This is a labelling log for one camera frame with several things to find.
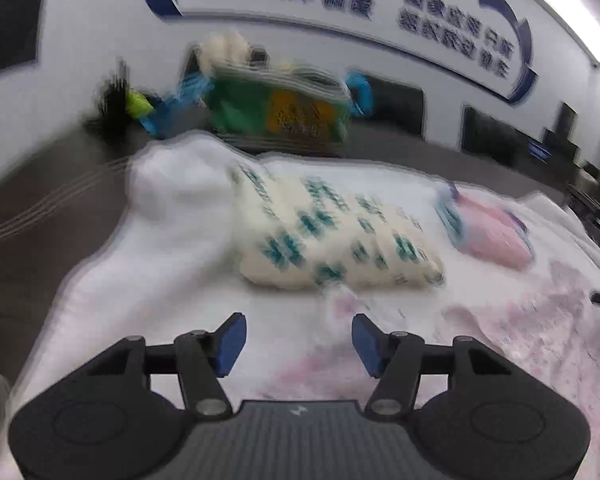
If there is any pink floral white garment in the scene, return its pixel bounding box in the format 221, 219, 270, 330
261, 261, 600, 479

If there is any green zipper storage bag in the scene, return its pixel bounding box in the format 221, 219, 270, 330
140, 63, 374, 153

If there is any white fluffy towel mat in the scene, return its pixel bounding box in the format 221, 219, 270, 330
0, 129, 600, 480

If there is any pink folded garment blue trim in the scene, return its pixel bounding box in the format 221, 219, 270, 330
436, 184, 535, 271

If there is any cream green-flower folded garment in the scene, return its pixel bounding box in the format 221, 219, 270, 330
232, 164, 445, 289

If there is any black office chair right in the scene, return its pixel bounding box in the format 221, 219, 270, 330
460, 106, 529, 167

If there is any black office chair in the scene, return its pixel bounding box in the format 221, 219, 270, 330
460, 106, 529, 167
346, 72, 425, 138

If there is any black office chair left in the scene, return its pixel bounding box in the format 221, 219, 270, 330
346, 72, 425, 138

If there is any black yellow-green tool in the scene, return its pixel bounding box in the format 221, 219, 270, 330
84, 58, 140, 151

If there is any cream plush in bag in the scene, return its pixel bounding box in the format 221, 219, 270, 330
197, 30, 254, 77

